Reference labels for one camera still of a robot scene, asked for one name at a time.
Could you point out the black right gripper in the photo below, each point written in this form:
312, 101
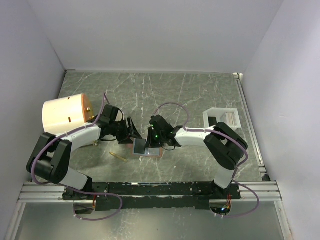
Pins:
150, 143

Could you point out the white card storage box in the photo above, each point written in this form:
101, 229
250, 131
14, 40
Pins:
219, 113

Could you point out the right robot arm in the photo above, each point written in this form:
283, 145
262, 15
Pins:
226, 146

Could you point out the brown leather card holder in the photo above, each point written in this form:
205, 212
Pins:
149, 151

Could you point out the black VIP card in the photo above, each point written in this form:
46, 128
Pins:
212, 121

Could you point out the gold pencil stick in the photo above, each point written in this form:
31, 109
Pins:
118, 156

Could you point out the white cylinder toy with studs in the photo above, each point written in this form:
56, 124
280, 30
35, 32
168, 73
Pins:
65, 114

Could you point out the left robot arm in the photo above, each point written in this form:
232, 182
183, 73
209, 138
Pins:
50, 159

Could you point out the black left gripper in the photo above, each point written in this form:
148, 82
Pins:
130, 131

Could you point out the black credit card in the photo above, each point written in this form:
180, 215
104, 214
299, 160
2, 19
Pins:
139, 146

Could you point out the stack of cards in box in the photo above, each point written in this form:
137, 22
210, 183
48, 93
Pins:
230, 119

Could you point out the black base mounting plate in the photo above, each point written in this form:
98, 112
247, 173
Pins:
149, 195

